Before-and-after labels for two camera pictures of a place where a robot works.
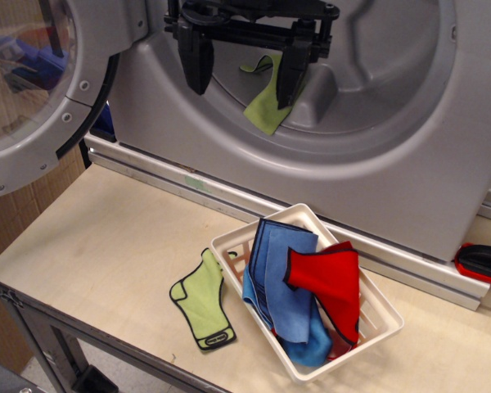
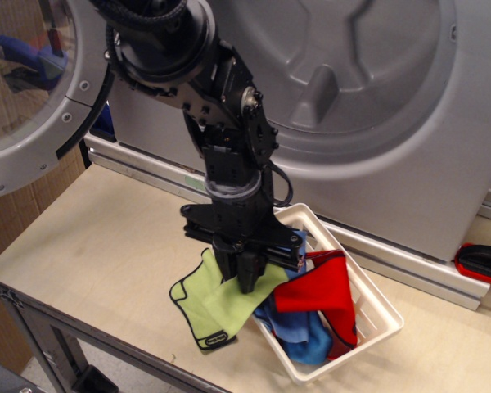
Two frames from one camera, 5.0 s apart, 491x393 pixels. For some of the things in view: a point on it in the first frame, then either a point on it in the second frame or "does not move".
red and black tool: x=488 y=263 does not move
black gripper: x=307 y=24 → x=245 y=233
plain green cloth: x=264 y=112 → x=229 y=309
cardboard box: x=3 y=219 does not move
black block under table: x=94 y=381 does not move
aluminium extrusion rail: x=458 y=285 does not move
